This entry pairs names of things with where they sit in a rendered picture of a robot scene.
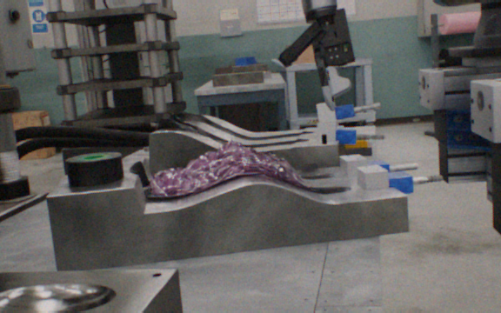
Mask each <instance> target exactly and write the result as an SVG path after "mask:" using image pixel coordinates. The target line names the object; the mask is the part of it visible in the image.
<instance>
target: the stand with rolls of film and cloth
mask: <svg viewBox="0 0 501 313"><path fill-rule="evenodd" d="M480 15H481V11H476V12H465V13H453V14H443V15H441V17H440V18H439V21H438V14H437V13H436V14H433V15H431V47H432V68H433V69H436V68H445V67H458V66H463V65H462V57H450V56H449V49H442V50H441V51H440V53H439V55H438V28H439V31H440V33H441V34H442V35H451V34H462V33H472V32H474V31H476V29H477V26H478V21H479V18H480ZM424 134H425V135H428V136H431V137H435V131H431V130H427V131H425V132H424Z"/></svg>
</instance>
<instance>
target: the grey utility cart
mask: <svg viewBox="0 0 501 313"><path fill-rule="evenodd" d="M271 61H272V62H273V63H275V64H276V65H278V66H279V69H280V70H281V74H282V78H283V79H284V81H285V82H286V88H285V108H286V121H287V131H291V130H299V129H300V128H302V127H308V126H317V124H318V123H319V117H318V113H317V112H313V113H304V114H298V113H297V96H296V84H295V73H298V72H308V71H318V68H317V66H316V63H298V64H293V65H292V66H289V67H284V66H283V65H282V63H281V62H280V61H278V60H277V59H271ZM371 64H372V57H356V59H355V62H353V63H347V65H344V66H340V67H338V66H334V67H335V68H336V69H347V68H354V83H355V98H356V107H357V106H362V105H366V104H371V103H373V101H372V84H371ZM362 67H363V79H364V98H363V82H362ZM355 113H356V116H355V117H348V118H344V119H339V120H338V122H339V123H343V122H347V123H348V122H352V121H357V122H356V126H370V125H374V121H375V113H376V111H374V110H364V111H359V112H355Z"/></svg>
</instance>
